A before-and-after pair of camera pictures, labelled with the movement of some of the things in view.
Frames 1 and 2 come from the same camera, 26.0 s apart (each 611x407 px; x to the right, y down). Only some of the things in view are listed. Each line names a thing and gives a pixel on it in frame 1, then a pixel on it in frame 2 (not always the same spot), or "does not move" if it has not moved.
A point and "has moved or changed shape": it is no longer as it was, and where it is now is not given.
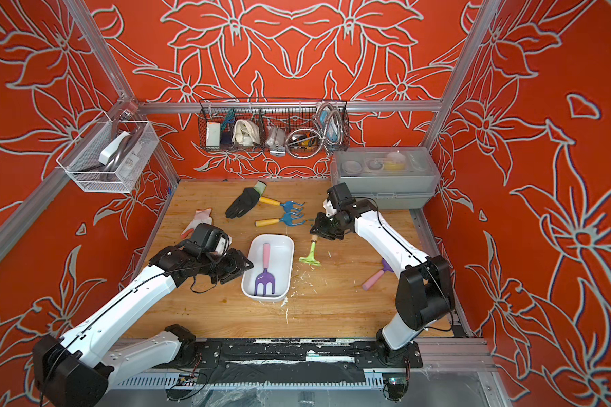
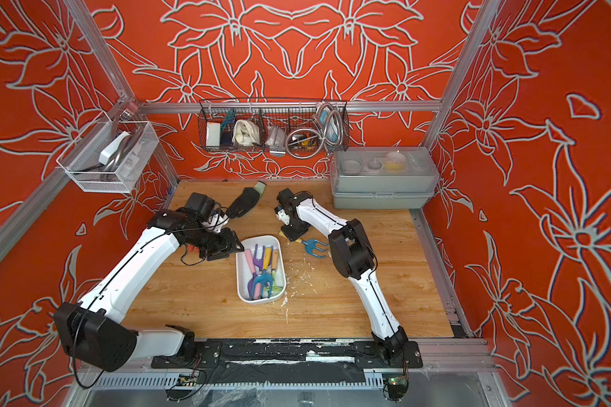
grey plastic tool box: x=395 y=177 does not move
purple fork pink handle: x=266 y=276 to x=259 y=262
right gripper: x=320 y=231 to x=292 y=236
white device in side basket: x=109 y=151 does not move
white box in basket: x=213 y=134 does not move
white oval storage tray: x=271 y=278 has moved or changed shape
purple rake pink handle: x=368 y=284 to x=249 y=256
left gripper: x=237 y=266 to x=228 y=246
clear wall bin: x=109 y=156 does not move
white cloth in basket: x=246 y=133 does not move
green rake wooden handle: x=311 y=259 to x=275 y=288
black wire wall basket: x=273 y=125 does not move
